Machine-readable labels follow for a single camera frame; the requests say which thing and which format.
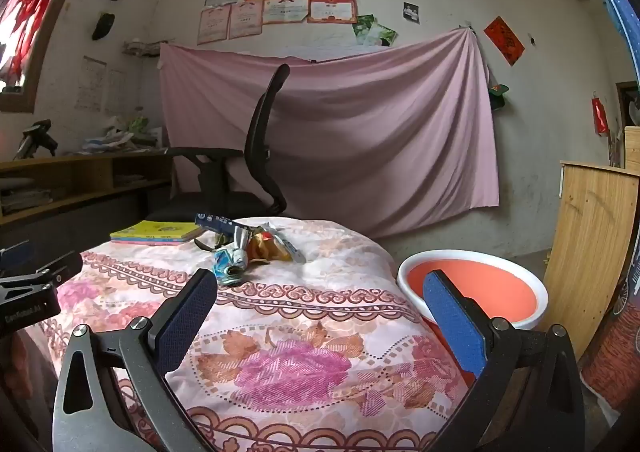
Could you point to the wooden desk shelf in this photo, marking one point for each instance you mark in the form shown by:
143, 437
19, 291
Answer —
90, 166

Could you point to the pink hanging cloth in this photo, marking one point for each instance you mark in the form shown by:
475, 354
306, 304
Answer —
375, 131

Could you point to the stack of shelved books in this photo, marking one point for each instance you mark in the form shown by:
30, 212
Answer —
25, 201

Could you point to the orange basin with white rim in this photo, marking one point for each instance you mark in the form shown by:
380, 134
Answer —
500, 292

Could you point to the black and white photo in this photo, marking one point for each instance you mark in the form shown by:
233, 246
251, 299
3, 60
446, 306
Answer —
411, 12

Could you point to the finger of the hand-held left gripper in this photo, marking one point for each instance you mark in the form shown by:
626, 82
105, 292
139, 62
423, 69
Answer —
55, 268
14, 256

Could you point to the silver blue wrapper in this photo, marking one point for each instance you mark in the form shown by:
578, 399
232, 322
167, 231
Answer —
232, 259

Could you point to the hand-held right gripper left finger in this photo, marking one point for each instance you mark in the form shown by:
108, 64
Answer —
187, 317

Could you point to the pink box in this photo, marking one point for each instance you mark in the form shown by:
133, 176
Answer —
145, 242

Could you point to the red hanging packet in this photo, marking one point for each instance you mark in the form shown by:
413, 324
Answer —
600, 114

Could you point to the wall calendar sheet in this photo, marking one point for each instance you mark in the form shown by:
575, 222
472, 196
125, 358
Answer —
115, 90
90, 84

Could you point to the floral pink blanket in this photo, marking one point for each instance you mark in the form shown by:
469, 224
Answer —
300, 332

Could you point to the pile of papers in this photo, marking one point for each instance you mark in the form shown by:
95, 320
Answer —
120, 144

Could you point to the light wooden board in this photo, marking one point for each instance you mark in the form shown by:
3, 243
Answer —
595, 242

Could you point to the orange printed cloth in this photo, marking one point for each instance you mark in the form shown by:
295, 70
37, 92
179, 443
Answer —
615, 352

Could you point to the red window cloth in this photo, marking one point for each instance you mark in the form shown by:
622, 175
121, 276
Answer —
25, 16

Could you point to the dark blue snack wrapper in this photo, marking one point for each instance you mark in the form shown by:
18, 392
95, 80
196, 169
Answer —
212, 222

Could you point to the dark wooden frame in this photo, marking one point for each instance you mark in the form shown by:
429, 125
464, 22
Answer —
622, 106

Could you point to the white green plastic bag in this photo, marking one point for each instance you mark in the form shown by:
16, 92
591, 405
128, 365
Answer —
130, 125

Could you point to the green photo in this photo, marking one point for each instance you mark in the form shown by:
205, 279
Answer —
362, 24
382, 35

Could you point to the green cap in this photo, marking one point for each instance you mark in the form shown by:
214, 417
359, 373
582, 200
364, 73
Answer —
498, 96

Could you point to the red paper sheet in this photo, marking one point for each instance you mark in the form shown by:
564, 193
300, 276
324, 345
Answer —
505, 40

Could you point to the orange snack wrapper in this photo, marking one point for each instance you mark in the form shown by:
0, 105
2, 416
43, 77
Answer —
265, 247

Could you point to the wooden window frame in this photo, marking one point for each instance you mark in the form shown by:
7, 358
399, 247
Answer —
50, 56

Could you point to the black cap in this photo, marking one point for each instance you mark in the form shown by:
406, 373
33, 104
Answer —
103, 25

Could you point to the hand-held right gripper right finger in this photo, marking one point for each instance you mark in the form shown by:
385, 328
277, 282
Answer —
452, 322

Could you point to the black office chair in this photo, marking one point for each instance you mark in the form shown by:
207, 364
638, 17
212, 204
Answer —
262, 131

